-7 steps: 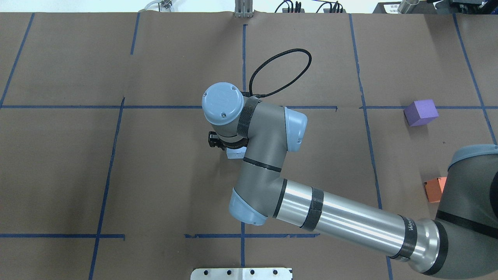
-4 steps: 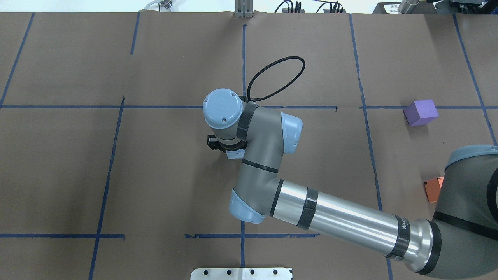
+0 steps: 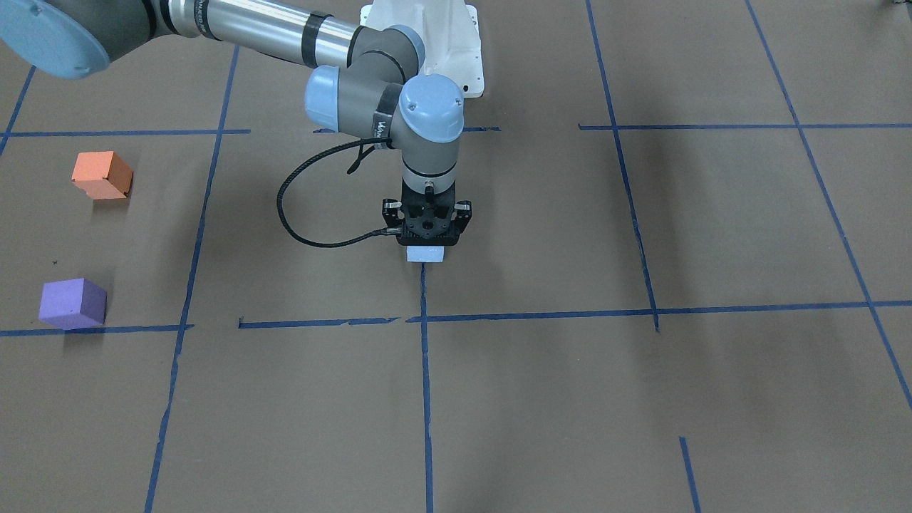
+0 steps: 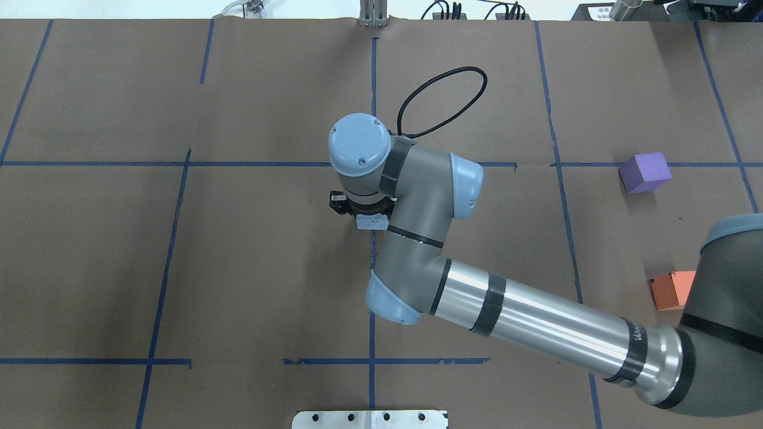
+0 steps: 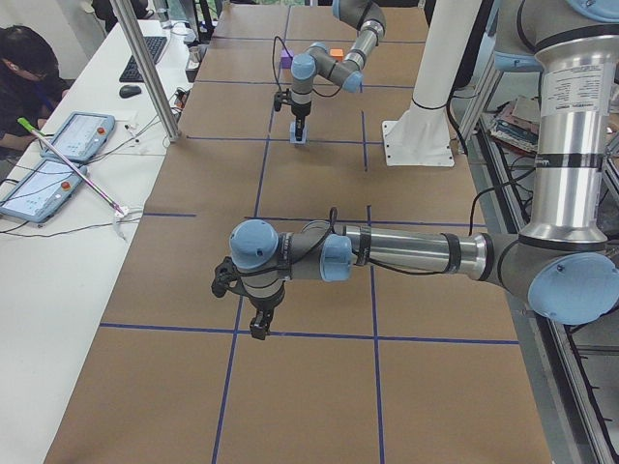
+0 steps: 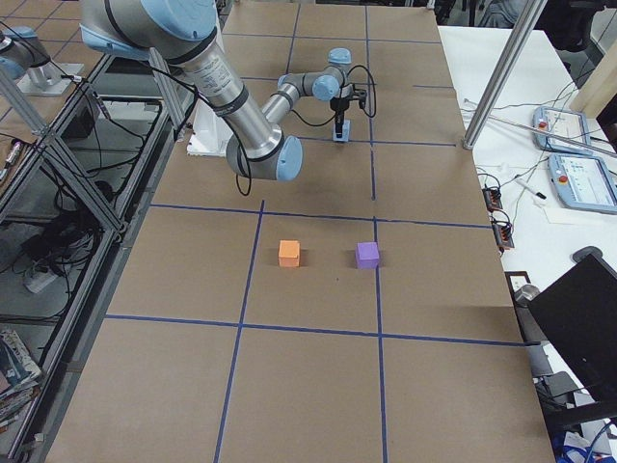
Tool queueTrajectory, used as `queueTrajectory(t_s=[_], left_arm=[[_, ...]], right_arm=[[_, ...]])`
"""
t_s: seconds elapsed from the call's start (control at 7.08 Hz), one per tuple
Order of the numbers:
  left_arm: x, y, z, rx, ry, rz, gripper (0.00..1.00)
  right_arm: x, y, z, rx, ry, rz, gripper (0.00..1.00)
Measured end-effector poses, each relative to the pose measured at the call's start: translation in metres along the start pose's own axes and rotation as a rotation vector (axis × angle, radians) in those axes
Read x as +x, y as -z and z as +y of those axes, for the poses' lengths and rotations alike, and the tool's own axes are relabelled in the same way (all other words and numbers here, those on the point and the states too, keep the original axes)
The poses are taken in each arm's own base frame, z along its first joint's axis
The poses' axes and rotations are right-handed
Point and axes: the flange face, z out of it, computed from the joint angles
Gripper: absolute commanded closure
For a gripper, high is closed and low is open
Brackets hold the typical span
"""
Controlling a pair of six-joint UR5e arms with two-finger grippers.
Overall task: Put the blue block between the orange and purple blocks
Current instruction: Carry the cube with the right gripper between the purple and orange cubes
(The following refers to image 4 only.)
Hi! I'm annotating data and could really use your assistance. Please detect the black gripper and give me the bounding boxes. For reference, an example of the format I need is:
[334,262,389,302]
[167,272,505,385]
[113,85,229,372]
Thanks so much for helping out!
[329,191,397,217]

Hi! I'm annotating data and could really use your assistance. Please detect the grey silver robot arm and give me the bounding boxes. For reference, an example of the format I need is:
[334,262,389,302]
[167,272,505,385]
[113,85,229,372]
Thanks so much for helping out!
[327,113,762,417]

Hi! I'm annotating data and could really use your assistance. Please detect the purple foam block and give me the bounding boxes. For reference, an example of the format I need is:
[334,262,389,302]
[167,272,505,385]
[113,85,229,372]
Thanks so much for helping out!
[618,152,673,194]

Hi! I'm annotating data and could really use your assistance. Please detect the orange foam block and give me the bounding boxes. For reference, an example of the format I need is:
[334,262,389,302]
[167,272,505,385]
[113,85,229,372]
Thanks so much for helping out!
[649,271,697,310]

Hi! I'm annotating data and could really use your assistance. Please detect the silver metal cylinder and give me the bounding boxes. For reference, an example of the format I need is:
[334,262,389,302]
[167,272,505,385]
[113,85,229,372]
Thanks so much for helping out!
[609,0,643,21]

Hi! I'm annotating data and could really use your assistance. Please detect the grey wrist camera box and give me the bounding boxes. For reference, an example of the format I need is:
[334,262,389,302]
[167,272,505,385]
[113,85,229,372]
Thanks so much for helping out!
[355,213,389,231]

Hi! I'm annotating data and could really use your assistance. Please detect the black looped cable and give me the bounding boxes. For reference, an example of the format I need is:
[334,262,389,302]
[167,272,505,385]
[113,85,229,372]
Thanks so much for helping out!
[397,66,488,139]

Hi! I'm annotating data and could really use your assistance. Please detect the silver aluminium post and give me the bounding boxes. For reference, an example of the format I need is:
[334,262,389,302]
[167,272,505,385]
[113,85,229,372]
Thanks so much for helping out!
[359,0,389,28]

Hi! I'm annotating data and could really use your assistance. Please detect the black cables at edge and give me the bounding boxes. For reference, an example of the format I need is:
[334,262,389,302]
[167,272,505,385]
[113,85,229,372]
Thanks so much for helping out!
[421,0,528,21]

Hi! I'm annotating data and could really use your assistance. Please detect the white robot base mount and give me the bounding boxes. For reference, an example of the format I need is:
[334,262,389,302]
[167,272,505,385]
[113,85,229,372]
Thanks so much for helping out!
[291,409,450,428]

